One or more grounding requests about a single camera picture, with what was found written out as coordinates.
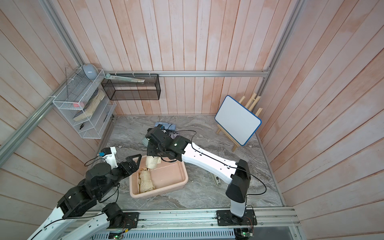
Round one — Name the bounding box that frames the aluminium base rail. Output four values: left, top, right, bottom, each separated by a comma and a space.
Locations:
67, 205, 302, 240

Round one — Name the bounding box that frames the blue folded umbrella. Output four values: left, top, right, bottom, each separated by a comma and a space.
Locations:
155, 122, 176, 132

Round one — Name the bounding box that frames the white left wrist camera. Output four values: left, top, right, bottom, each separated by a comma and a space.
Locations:
99, 147, 118, 169

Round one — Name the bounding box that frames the white wire shelf rack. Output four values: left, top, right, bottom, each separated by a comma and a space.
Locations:
53, 67, 117, 139

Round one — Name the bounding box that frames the pale green ruler tool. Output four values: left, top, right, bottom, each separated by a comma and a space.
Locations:
105, 74, 145, 84

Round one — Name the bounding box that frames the aluminium wall rail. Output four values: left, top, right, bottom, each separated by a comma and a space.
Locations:
105, 70, 269, 78

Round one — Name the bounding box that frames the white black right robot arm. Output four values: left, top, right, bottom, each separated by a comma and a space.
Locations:
145, 126, 251, 218

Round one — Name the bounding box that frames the blue framed whiteboard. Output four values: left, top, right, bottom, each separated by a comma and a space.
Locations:
215, 96, 262, 146

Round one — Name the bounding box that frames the plain cream umbrella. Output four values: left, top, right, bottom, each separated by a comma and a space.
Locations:
139, 168, 156, 193

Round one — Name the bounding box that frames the black wire mesh basket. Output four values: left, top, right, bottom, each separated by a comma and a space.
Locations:
102, 74, 161, 101

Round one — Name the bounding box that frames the wooden brush on shelf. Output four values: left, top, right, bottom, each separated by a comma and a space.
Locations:
73, 89, 105, 122

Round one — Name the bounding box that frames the mint green umbrella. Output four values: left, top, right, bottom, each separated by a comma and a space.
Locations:
142, 138, 149, 147

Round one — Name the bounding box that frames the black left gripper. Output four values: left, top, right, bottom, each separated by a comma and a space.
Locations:
97, 154, 143, 199

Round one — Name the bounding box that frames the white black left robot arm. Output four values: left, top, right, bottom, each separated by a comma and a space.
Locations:
29, 154, 142, 240

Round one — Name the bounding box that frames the pink plastic storage box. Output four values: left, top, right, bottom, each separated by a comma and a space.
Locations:
129, 156, 189, 199

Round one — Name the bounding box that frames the small wooden easel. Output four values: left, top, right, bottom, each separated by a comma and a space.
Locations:
217, 93, 263, 152

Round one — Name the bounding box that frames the grey round speaker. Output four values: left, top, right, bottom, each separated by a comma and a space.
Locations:
82, 64, 99, 81

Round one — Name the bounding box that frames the cream black striped umbrella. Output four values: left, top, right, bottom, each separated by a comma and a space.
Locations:
146, 156, 162, 170

